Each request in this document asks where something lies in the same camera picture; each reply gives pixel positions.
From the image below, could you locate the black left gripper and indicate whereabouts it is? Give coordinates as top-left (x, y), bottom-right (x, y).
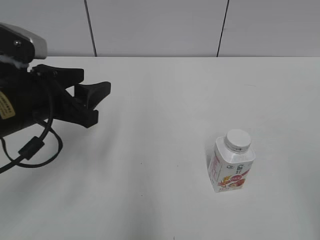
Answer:
top-left (0, 62), bottom-right (112, 137)

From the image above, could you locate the white plastic bottle cap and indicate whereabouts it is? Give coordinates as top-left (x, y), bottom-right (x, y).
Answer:
top-left (223, 129), bottom-right (252, 153)

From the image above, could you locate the white Yili Changqing yogurt bottle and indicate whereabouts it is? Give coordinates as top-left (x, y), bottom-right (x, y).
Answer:
top-left (208, 134), bottom-right (256, 193)

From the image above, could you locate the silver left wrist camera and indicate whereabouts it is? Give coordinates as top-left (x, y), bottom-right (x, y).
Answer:
top-left (0, 22), bottom-right (48, 64)

